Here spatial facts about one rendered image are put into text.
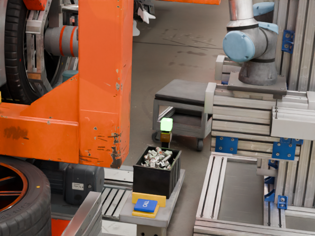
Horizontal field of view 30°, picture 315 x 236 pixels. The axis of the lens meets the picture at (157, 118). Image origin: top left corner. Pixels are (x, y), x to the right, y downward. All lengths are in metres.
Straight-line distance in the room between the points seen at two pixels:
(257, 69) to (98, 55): 0.61
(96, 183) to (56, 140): 0.36
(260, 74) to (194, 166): 1.35
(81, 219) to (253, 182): 1.05
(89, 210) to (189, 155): 1.57
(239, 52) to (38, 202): 0.87
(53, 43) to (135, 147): 1.27
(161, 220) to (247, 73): 0.68
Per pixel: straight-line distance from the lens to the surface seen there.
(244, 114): 2.32
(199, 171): 3.45
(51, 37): 2.68
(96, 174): 2.50
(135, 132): 3.98
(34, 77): 2.53
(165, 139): 2.31
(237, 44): 2.13
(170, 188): 2.14
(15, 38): 2.47
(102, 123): 2.13
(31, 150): 2.27
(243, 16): 2.14
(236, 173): 2.98
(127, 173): 3.20
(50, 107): 2.21
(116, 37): 2.04
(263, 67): 2.28
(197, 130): 3.68
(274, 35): 2.27
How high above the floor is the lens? 1.44
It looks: 20 degrees down
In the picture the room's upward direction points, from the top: 3 degrees clockwise
